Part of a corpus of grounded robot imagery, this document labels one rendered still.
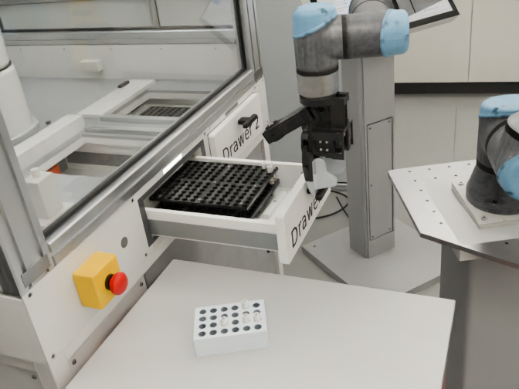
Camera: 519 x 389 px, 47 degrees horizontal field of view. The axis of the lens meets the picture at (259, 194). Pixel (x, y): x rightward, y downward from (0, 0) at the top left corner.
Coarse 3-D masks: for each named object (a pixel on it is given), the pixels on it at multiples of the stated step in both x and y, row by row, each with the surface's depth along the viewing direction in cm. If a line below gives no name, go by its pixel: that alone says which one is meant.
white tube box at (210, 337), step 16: (224, 304) 106; (240, 304) 106; (256, 304) 106; (208, 320) 103; (240, 320) 102; (208, 336) 100; (224, 336) 99; (240, 336) 99; (256, 336) 99; (208, 352) 101; (224, 352) 101
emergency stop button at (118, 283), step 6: (114, 276) 101; (120, 276) 101; (126, 276) 103; (114, 282) 100; (120, 282) 101; (126, 282) 103; (114, 288) 101; (120, 288) 101; (126, 288) 103; (114, 294) 102; (120, 294) 102
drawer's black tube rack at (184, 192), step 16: (176, 176) 131; (192, 176) 130; (208, 176) 130; (224, 176) 128; (240, 176) 128; (256, 176) 127; (160, 192) 125; (176, 192) 125; (192, 192) 124; (208, 192) 122; (224, 192) 122; (240, 192) 121; (272, 192) 127; (160, 208) 125; (176, 208) 124; (192, 208) 124; (208, 208) 122; (224, 208) 122; (256, 208) 120
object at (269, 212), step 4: (280, 192) 130; (284, 192) 130; (276, 196) 128; (280, 196) 128; (284, 196) 130; (276, 200) 127; (280, 200) 128; (272, 204) 126; (276, 204) 126; (268, 208) 124; (272, 208) 124; (264, 212) 123; (268, 212) 123; (272, 212) 124; (264, 216) 123; (268, 216) 122
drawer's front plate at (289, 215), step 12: (300, 180) 116; (300, 192) 114; (288, 204) 109; (300, 204) 114; (276, 216) 106; (288, 216) 108; (300, 216) 115; (312, 216) 122; (276, 228) 107; (288, 228) 109; (300, 228) 116; (288, 240) 109; (300, 240) 116; (288, 252) 110
